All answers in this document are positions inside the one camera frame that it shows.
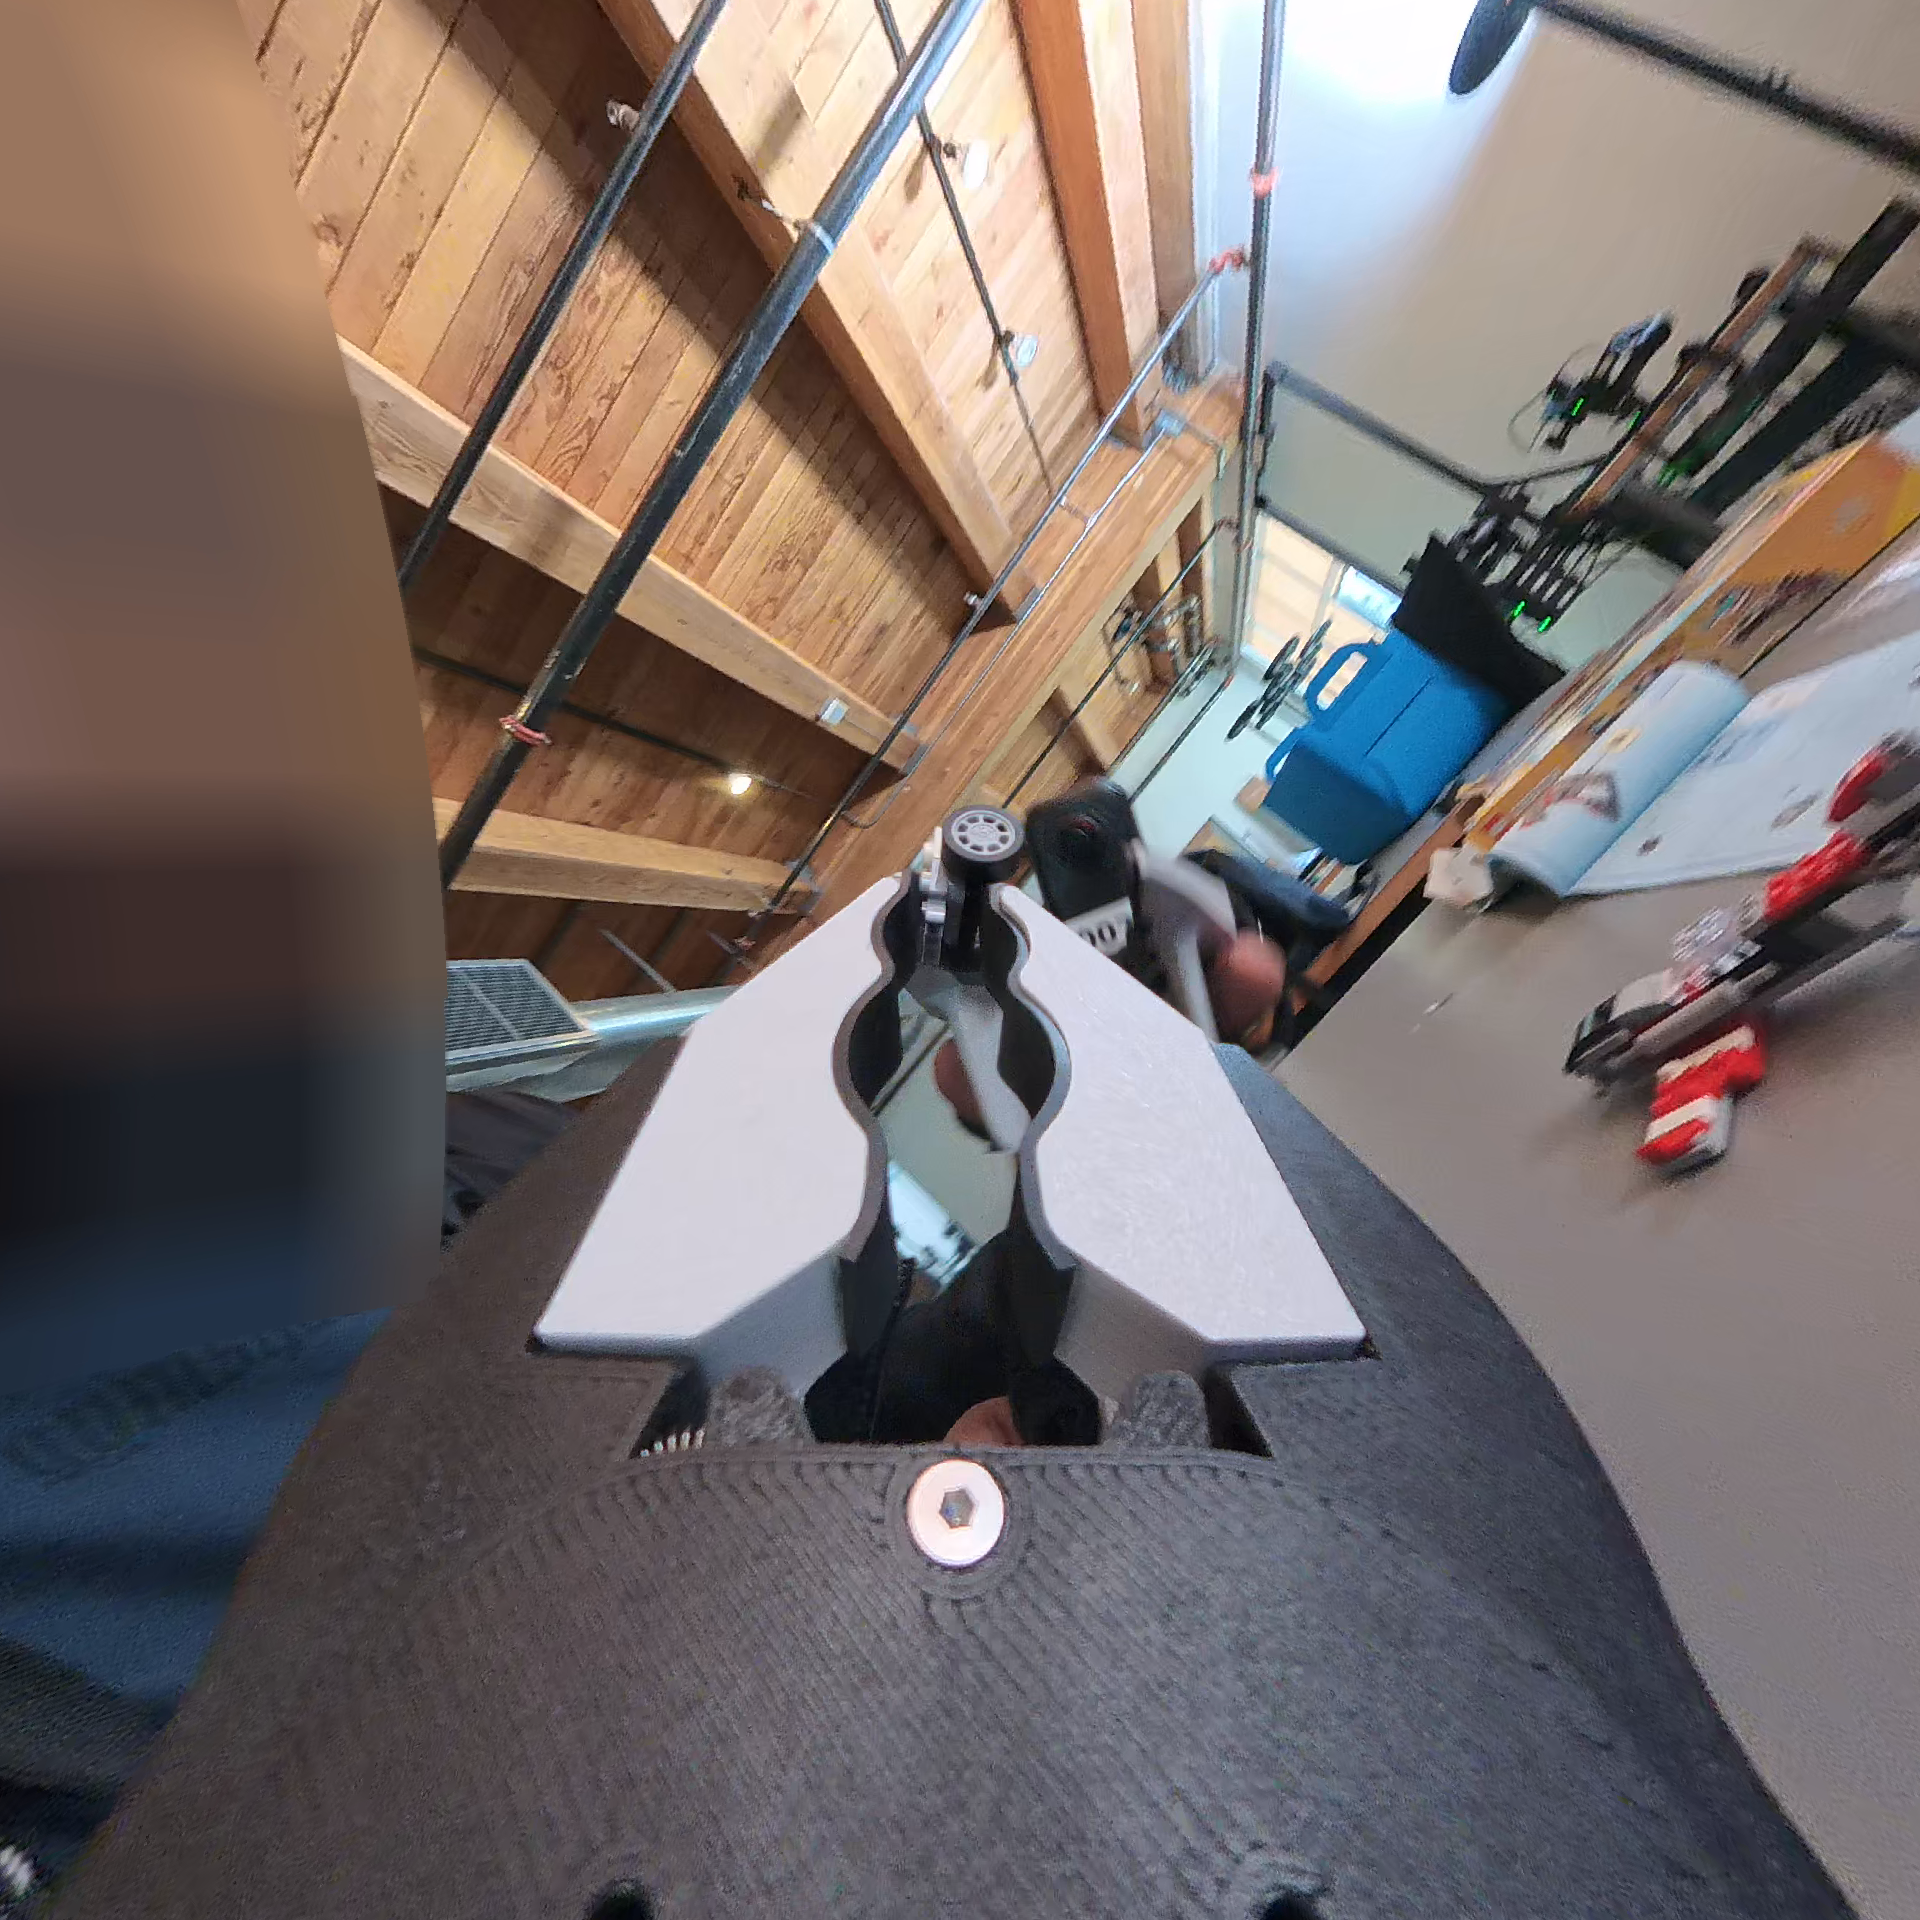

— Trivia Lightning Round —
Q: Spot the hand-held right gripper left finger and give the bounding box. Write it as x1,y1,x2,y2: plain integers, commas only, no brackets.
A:
531,876,924,1391

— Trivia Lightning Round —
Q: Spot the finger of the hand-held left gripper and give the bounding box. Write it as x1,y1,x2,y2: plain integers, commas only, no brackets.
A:
942,990,1043,1154

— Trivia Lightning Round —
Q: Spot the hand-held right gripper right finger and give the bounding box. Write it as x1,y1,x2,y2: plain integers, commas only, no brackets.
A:
990,882,1370,1382

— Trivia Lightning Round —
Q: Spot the small toy brick wheel assembly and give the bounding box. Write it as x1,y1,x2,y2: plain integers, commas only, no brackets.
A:
904,802,1038,978

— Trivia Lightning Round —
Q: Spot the red white toy brick model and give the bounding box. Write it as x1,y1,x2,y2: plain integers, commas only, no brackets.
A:
1563,742,1920,1173

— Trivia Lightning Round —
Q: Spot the pale blue instruction booklet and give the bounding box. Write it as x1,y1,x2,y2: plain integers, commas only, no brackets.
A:
1476,630,1920,907

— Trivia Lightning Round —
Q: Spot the grey desk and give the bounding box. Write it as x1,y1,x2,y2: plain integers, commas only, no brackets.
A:
1265,570,1920,1920

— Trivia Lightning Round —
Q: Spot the person's left hand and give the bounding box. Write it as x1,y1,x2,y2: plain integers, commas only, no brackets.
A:
1205,933,1295,1049

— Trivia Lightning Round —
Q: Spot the blue plastic crate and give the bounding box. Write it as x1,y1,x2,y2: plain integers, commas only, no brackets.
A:
1259,627,1514,871

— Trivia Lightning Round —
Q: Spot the black equipment rack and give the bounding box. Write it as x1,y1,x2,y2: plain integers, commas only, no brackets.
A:
1402,195,1920,679

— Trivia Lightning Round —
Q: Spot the black ceiling pipe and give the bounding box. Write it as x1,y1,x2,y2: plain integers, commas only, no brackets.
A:
391,0,734,590
438,0,991,891

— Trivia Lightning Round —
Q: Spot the grey metal conduit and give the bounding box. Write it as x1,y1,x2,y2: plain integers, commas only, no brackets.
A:
1229,0,1292,670

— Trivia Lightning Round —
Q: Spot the person's blue denim clothing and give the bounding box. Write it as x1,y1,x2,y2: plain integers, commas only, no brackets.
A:
0,1304,396,1920

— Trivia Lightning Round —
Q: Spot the yellow cardboard toy box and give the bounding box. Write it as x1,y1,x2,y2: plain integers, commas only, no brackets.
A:
1462,435,1920,843

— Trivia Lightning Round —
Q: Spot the black boom pole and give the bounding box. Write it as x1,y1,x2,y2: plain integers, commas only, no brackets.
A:
1446,0,1920,170

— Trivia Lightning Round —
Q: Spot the metal ventilation duct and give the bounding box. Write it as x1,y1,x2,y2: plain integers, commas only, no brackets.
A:
443,956,729,1090

